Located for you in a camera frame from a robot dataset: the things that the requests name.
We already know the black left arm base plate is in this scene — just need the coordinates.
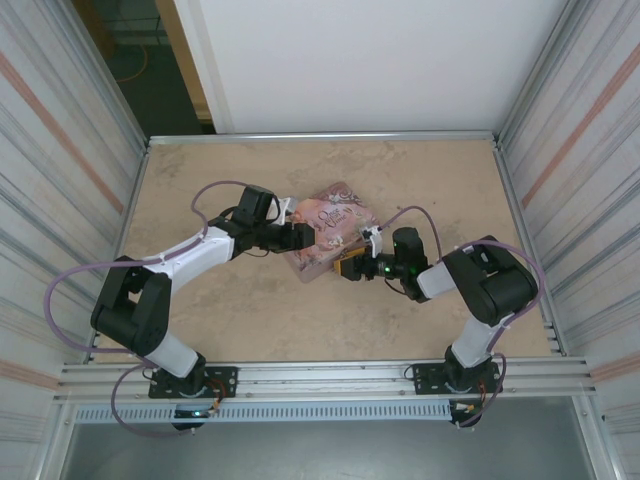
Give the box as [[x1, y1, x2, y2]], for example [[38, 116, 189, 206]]
[[148, 365, 240, 402]]

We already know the orange floor cable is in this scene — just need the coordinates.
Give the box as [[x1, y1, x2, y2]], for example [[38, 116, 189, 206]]
[[116, 43, 152, 85]]

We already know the aluminium table frame rail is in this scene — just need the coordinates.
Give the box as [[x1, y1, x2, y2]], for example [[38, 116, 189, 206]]
[[146, 130, 503, 147]]

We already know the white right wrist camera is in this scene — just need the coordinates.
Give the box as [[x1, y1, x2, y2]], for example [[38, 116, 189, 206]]
[[359, 225, 386, 257]]

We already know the wooden door frame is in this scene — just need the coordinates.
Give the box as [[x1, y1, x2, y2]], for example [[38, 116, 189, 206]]
[[153, 0, 222, 135]]

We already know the grey slotted cable duct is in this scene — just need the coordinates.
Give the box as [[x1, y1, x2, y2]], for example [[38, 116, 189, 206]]
[[73, 402, 470, 425]]

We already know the corrugated metal side panel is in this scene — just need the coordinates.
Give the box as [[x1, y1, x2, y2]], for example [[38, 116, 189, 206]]
[[0, 0, 151, 431], [494, 0, 640, 431]]

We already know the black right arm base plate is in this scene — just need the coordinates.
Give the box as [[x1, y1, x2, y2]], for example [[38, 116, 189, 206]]
[[411, 361, 502, 397]]

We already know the aluminium mounting rail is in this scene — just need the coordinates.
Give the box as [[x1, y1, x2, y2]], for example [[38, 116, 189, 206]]
[[55, 355, 597, 405]]

